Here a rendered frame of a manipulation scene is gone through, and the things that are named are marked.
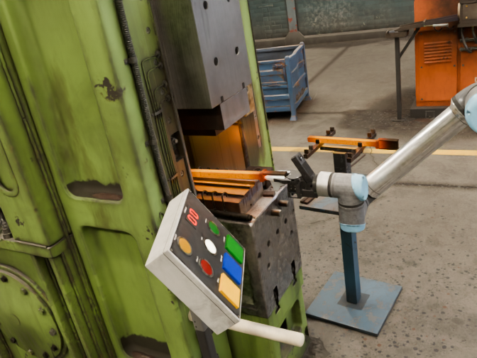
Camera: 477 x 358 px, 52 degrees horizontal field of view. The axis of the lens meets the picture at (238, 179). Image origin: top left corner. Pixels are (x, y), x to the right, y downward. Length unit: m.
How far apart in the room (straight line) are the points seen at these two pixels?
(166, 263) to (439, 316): 1.81
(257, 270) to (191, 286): 0.69
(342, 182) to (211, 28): 0.68
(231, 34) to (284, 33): 8.16
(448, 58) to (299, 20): 5.00
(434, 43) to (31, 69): 4.07
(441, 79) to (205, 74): 3.87
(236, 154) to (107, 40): 0.91
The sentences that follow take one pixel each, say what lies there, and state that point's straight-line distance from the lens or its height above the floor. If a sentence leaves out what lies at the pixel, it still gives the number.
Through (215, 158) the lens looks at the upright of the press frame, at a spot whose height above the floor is 0.99.
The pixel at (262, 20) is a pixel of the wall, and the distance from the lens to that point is 10.06.
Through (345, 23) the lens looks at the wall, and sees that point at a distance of 9.54.
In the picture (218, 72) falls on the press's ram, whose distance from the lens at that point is 1.70.
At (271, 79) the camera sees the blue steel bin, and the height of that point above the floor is 0.47.
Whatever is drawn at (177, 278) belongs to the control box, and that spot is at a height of 1.12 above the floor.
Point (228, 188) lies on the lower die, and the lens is 1.94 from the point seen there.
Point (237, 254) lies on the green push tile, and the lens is 1.50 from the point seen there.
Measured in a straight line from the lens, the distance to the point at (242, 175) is 1.91.
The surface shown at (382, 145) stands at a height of 0.94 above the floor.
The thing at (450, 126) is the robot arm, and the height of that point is 1.20.
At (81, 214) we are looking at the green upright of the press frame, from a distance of 1.89.
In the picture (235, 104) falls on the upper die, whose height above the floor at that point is 1.33.
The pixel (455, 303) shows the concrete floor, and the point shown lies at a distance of 2.86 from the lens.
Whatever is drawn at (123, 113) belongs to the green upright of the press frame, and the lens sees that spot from 1.53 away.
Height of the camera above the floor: 1.82
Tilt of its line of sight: 24 degrees down
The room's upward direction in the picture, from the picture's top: 10 degrees counter-clockwise
